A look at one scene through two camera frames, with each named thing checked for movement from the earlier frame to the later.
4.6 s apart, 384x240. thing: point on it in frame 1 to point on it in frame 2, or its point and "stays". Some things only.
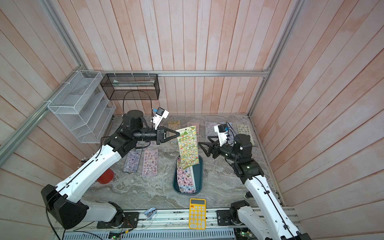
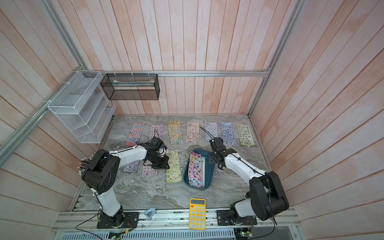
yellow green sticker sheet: (174, 125) stays
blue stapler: (150, 212) stays
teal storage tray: (198, 172) to (209, 171)
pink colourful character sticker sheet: (185, 178) to (196, 170)
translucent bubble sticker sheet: (209, 130) stays
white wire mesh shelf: (84, 107) stays
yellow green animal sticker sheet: (188, 146) to (173, 174)
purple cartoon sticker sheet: (132, 160) stays
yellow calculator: (197, 213) stays
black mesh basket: (131, 86) stays
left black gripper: (161, 135) to (163, 165)
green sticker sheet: (245, 129) stays
